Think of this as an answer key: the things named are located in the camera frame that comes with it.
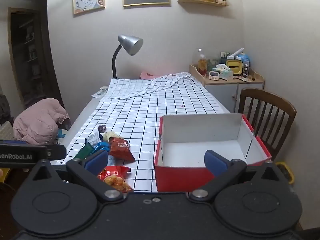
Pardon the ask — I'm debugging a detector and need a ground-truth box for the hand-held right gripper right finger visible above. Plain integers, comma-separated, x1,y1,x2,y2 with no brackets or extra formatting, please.
189,150,288,203

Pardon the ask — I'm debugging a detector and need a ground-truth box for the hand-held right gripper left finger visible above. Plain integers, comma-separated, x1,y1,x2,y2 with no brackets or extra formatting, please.
25,150,124,203

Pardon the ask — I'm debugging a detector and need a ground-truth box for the blue snack packet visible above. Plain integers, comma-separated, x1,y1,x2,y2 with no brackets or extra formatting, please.
94,141,110,153

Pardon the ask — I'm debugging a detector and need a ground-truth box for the green snack packet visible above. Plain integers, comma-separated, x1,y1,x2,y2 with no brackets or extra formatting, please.
73,140,97,159

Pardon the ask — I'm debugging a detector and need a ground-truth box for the white and blue packet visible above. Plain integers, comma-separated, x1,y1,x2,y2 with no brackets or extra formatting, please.
86,132,102,146

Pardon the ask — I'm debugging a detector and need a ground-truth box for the dark red snack packet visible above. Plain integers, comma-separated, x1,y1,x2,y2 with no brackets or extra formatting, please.
108,137,136,163

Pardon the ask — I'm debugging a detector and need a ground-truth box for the red fried snack packet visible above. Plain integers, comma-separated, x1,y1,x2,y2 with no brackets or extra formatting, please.
97,165,134,193

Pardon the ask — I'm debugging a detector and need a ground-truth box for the cream snack packet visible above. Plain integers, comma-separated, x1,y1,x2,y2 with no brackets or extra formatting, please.
103,131,124,142

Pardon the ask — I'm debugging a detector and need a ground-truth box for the red cardboard box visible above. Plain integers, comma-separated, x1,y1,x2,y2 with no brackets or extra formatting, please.
154,113,272,193

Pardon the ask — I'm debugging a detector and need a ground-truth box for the pink padded jacket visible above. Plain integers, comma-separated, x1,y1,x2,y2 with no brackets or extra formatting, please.
12,98,71,145

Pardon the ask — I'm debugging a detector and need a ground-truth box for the clear plastic bag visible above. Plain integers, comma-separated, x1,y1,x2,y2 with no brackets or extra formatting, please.
91,85,110,98

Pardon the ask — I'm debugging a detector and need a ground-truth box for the yellow floor object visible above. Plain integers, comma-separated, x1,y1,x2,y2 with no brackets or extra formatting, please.
276,161,295,185

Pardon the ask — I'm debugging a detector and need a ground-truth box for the brown wooden chair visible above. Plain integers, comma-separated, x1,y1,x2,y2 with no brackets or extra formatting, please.
238,88,297,160

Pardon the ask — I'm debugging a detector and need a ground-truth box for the tissue box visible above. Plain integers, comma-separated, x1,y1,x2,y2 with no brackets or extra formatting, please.
212,64,234,81

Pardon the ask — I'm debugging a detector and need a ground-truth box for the yellow box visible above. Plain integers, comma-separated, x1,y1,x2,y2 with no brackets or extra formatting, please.
226,59,244,76

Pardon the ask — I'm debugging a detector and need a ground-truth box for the clear plastic bottle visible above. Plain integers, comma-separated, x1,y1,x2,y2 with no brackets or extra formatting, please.
197,48,208,78

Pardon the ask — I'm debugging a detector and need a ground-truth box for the pink object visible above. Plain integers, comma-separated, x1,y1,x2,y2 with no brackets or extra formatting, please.
139,70,159,80

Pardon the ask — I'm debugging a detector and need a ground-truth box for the dark bookshelf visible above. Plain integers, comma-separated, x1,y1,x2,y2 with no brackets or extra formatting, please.
7,7,62,110

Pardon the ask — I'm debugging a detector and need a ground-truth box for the blue pack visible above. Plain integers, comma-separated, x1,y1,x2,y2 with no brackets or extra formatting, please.
236,52,250,63

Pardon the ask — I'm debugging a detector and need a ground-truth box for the white tube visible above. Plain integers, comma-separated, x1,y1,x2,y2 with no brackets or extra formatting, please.
230,47,244,58

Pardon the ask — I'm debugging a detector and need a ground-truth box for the silver desk lamp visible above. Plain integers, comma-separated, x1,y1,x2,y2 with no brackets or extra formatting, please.
112,34,144,79

